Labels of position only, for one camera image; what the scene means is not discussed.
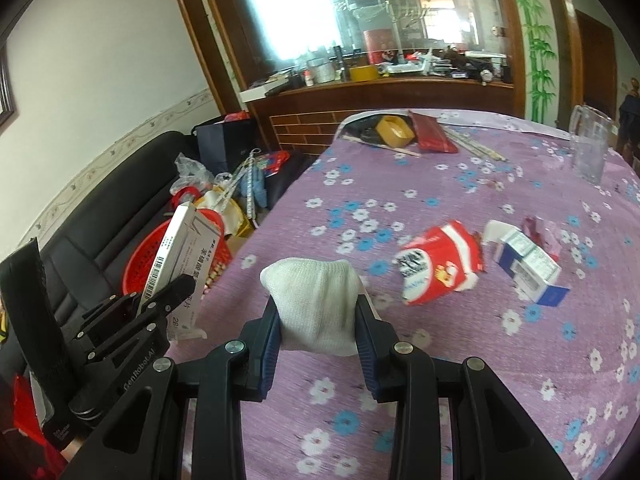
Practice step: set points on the red wallet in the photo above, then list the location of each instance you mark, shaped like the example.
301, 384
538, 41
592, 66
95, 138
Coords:
432, 132

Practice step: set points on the green bamboo wall decal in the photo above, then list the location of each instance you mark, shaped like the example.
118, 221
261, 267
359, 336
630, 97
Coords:
537, 60

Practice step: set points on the wooden chopstick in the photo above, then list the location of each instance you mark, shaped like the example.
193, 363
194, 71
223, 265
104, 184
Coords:
400, 150

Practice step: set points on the yellow plastic bag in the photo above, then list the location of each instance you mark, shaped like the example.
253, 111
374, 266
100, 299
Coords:
237, 217

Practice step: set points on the red round lid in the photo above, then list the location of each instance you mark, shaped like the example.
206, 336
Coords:
187, 195

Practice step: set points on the red plastic basket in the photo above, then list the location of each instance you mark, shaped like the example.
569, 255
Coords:
150, 255

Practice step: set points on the brown tape roll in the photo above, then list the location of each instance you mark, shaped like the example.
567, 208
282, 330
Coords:
387, 132

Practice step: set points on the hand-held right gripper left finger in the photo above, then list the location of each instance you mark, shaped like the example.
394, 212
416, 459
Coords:
272, 350

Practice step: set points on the brown wooden door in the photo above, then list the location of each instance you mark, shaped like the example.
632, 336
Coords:
595, 70

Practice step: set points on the red white snack packet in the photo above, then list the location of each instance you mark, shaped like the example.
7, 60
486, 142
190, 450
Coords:
445, 260

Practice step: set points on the black leather sofa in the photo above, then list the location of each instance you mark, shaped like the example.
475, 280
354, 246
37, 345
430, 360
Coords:
100, 220

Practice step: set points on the white cloth ball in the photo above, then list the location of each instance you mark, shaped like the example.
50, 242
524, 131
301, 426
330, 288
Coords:
315, 300

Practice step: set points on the long white barcode box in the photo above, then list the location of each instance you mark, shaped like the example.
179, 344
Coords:
192, 255

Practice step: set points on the paper-wrapped chopsticks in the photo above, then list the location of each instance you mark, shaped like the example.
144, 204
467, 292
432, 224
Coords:
471, 144

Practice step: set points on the yellow box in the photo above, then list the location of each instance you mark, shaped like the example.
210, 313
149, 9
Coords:
362, 73

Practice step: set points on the dark picture frame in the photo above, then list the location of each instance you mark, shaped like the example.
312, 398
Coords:
6, 95

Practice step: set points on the clear crumpled plastic bag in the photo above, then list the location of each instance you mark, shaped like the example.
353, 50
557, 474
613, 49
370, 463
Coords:
192, 170

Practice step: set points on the blue white medicine box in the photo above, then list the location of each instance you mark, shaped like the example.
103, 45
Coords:
530, 260

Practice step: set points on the white flat board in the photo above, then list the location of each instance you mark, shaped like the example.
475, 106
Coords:
260, 93

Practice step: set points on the wood framed mirror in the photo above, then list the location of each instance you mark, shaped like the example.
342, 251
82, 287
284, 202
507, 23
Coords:
300, 10

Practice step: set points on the wooden sideboard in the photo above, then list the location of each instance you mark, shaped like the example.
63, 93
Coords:
310, 120

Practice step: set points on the blue cloth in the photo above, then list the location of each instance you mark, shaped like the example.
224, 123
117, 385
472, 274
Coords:
254, 185

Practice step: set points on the metal pot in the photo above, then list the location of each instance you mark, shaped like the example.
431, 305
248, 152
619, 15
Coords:
320, 71

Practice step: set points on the clear plastic pitcher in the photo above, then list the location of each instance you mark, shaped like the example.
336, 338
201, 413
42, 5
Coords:
590, 145

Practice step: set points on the pink foil packet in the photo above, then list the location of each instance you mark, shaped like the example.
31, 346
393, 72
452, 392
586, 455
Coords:
545, 235

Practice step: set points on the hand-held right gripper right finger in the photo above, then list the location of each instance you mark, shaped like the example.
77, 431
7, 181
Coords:
367, 355

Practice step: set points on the black plastic bag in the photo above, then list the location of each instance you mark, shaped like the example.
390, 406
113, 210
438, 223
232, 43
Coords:
367, 135

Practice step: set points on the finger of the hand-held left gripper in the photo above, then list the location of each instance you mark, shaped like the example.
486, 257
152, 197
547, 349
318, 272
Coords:
107, 312
170, 292

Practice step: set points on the purple floral tablecloth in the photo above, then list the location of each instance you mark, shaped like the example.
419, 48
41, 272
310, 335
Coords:
450, 360

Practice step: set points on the black paper bag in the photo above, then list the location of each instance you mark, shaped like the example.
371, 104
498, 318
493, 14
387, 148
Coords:
225, 142

